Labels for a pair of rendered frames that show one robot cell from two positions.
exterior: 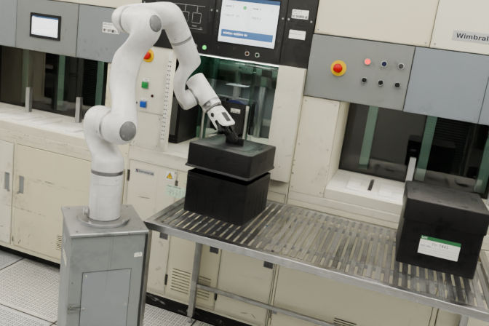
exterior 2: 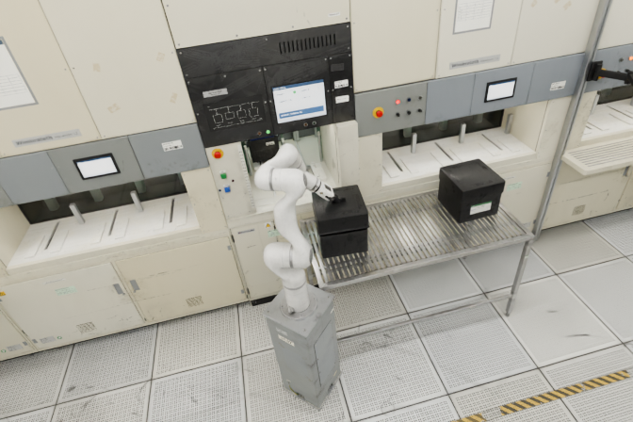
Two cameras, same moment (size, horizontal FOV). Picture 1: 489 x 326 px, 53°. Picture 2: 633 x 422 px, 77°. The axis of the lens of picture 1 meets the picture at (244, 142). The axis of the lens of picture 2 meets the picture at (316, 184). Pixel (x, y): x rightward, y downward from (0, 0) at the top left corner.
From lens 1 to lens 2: 1.44 m
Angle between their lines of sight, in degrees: 34
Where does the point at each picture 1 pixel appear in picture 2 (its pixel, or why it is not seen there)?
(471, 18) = (460, 52)
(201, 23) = (259, 115)
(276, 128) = (346, 168)
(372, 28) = (395, 77)
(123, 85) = (295, 230)
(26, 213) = (150, 300)
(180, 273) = not seen: hidden behind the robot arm
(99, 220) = (303, 310)
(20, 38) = (72, 185)
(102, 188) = (301, 294)
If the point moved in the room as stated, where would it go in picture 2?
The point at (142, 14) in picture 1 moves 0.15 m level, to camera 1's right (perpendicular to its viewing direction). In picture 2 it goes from (297, 181) to (328, 168)
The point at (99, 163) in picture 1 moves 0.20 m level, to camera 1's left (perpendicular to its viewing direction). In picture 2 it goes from (295, 283) to (257, 302)
